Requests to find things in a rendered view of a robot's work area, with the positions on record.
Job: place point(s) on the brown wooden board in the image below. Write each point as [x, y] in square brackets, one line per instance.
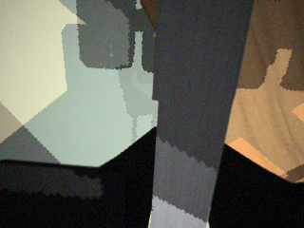
[267, 119]

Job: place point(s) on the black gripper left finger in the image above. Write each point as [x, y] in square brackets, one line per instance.
[117, 194]

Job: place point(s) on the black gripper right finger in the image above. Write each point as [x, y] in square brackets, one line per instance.
[248, 195]

